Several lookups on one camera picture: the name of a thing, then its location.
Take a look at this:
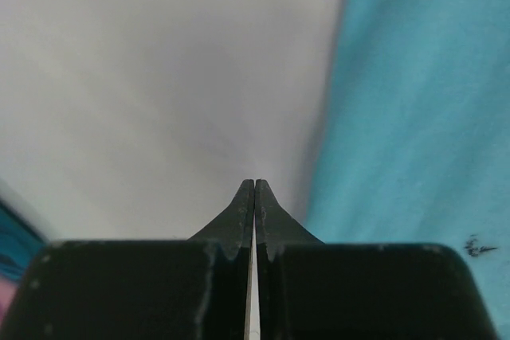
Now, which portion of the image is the blue garment in basket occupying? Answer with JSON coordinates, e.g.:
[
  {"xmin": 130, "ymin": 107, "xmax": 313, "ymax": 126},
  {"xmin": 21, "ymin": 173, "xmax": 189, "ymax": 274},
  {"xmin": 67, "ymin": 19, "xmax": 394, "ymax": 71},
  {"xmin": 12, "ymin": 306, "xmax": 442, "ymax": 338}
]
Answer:
[{"xmin": 0, "ymin": 200, "xmax": 47, "ymax": 281}]

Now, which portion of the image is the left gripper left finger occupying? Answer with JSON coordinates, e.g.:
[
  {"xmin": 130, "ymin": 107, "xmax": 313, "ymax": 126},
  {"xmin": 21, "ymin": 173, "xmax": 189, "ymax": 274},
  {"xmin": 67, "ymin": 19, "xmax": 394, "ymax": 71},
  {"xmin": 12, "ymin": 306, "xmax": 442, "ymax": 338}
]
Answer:
[{"xmin": 1, "ymin": 180, "xmax": 254, "ymax": 339}]

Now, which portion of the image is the turquoise t shirt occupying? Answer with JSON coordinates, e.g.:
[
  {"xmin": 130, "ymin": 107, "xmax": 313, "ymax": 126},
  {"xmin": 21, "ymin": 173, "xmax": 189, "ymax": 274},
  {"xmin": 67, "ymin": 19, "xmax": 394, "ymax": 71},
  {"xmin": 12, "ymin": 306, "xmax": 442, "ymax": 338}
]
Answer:
[{"xmin": 306, "ymin": 0, "xmax": 509, "ymax": 339}]

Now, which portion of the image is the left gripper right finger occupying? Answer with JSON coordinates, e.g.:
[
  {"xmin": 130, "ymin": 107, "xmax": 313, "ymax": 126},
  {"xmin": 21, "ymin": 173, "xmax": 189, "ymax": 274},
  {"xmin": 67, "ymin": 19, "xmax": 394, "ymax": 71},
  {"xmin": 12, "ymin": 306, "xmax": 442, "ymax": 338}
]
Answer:
[{"xmin": 254, "ymin": 179, "xmax": 498, "ymax": 339}]

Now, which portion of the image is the pink t shirt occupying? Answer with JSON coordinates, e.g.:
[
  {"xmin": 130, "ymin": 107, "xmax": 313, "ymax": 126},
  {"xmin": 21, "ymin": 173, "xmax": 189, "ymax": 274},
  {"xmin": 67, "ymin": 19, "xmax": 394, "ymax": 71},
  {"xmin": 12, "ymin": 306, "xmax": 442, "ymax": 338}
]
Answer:
[{"xmin": 0, "ymin": 276, "xmax": 18, "ymax": 320}]

